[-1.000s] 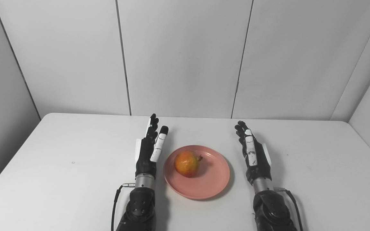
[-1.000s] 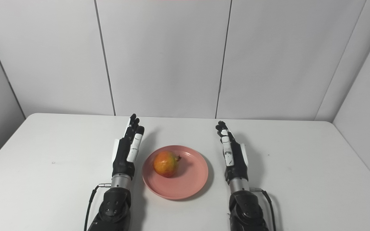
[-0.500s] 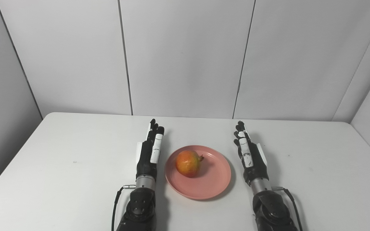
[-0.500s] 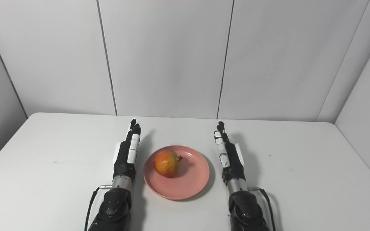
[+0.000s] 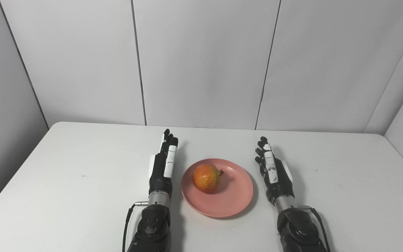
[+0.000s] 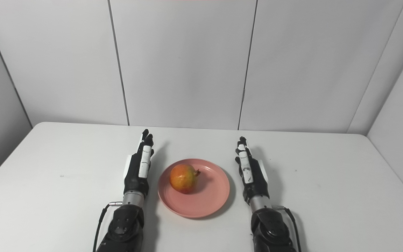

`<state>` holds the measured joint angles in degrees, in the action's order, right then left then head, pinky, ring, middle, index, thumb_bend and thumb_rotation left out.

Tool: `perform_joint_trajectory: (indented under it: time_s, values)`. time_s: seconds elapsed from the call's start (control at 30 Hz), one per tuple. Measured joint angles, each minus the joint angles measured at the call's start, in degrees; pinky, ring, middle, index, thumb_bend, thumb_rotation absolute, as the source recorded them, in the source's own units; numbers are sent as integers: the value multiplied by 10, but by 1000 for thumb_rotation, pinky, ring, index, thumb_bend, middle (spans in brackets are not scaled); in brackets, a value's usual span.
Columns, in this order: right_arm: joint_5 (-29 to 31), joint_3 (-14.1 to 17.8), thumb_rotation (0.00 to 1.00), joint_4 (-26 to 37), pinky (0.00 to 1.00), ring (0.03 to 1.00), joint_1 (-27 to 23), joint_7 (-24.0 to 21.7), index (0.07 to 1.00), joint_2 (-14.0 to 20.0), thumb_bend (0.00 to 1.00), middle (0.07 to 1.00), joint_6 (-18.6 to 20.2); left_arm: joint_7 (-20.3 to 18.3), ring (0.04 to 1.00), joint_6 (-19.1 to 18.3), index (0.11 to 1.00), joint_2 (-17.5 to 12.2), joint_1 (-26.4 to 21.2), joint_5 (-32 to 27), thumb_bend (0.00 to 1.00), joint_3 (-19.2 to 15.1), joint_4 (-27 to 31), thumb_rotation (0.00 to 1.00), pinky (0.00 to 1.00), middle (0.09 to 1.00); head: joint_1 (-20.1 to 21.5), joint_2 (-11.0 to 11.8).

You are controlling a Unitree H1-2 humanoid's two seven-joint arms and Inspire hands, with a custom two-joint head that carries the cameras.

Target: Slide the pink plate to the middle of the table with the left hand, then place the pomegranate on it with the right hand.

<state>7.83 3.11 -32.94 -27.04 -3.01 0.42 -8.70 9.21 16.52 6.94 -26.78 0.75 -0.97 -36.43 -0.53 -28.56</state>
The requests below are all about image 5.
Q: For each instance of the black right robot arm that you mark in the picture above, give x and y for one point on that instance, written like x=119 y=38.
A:
x=299 y=227

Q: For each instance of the red-yellow pomegranate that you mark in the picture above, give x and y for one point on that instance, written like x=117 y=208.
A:
x=205 y=178

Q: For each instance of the black and white left hand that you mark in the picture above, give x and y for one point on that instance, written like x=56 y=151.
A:
x=159 y=175

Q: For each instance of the pink round plate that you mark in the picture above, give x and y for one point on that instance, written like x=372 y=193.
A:
x=233 y=196

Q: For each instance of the black and white right hand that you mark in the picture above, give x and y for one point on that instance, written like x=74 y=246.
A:
x=276 y=178

